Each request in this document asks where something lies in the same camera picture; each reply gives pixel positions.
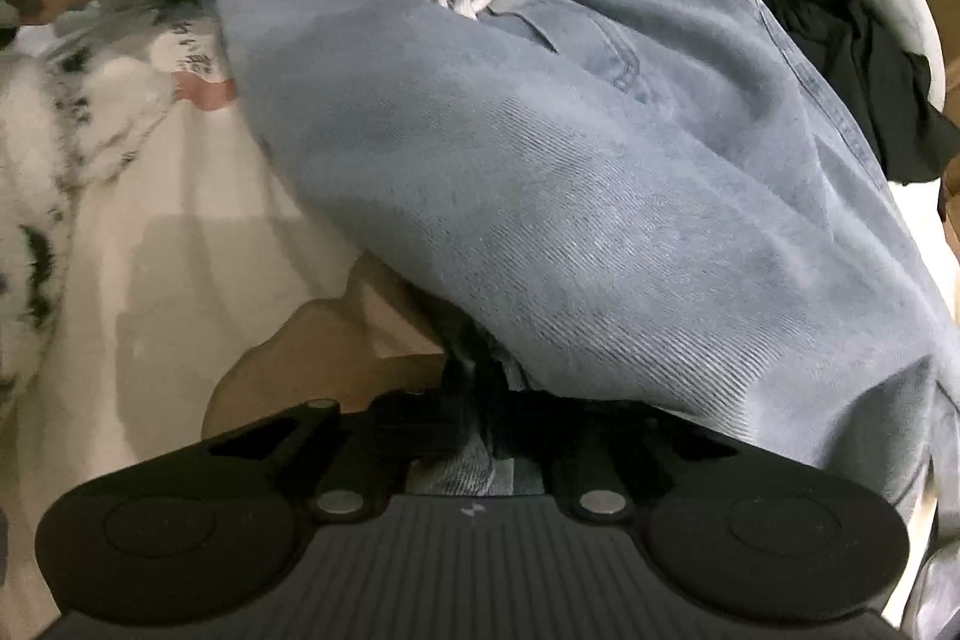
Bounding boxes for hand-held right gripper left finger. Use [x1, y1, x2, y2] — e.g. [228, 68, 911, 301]
[199, 385, 496, 522]

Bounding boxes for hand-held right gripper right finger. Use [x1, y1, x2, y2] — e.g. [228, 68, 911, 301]
[517, 400, 743, 521]

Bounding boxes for light blue jeans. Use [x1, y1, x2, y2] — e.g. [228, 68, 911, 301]
[214, 0, 960, 506]

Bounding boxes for white fuzzy spotted blanket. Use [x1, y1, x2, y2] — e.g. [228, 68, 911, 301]
[0, 51, 177, 408]

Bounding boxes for white printed bed sheet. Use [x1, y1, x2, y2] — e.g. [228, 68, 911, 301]
[0, 0, 470, 640]

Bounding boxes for pale shiny plastic bag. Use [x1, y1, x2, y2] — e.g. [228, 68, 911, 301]
[904, 505, 960, 640]

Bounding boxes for black garment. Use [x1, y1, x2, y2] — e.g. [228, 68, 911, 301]
[739, 0, 960, 184]

